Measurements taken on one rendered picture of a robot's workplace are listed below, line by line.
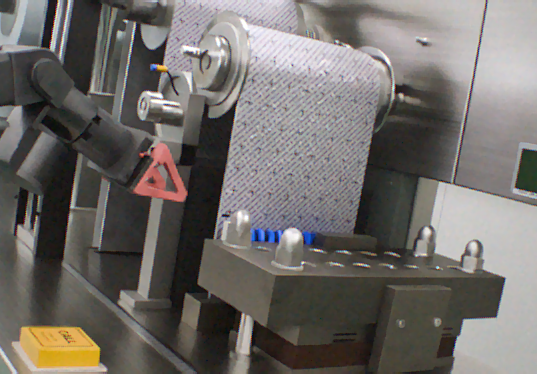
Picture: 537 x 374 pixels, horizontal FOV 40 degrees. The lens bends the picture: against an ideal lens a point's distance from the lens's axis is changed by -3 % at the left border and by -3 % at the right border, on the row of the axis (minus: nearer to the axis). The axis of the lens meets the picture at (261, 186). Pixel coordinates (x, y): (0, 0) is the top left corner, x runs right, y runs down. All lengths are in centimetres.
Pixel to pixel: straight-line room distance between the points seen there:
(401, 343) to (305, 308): 15
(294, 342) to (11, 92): 42
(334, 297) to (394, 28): 54
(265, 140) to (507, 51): 36
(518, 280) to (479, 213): 44
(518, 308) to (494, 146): 289
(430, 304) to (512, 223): 302
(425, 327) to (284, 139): 31
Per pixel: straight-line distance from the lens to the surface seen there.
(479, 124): 111
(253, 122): 100
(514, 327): 396
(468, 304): 105
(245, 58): 98
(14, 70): 80
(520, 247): 394
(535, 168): 103
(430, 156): 116
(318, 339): 90
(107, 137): 88
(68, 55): 124
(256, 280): 85
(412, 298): 94
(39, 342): 82
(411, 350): 97
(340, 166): 110
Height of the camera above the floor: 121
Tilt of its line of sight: 6 degrees down
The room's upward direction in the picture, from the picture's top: 10 degrees clockwise
